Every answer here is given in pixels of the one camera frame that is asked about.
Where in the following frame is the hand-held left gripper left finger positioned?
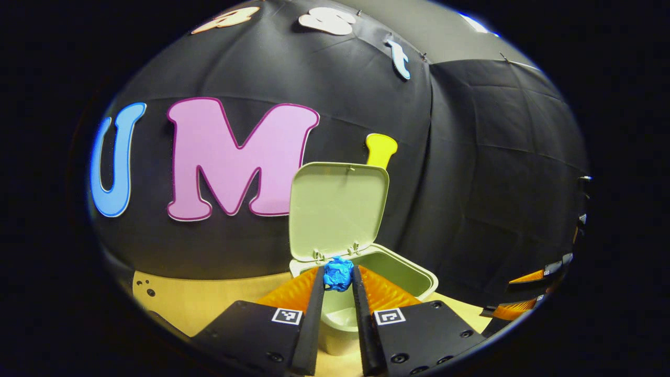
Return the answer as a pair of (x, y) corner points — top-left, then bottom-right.
(191, 265), (326, 376)

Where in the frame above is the blue paper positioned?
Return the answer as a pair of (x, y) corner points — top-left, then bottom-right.
(323, 256), (354, 293)

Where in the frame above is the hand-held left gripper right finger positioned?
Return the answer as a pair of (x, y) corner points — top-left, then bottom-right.
(352, 264), (487, 376)

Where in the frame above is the black backdrop cloth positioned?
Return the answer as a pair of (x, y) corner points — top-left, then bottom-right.
(86, 0), (589, 325)

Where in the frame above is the pale green desktop garbage bin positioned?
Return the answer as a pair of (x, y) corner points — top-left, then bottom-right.
(288, 162), (439, 357)

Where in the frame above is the ceiling light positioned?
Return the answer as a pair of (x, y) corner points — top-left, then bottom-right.
(461, 13), (500, 37)

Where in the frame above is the wooden desktop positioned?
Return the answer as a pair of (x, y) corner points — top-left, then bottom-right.
(131, 270), (495, 377)

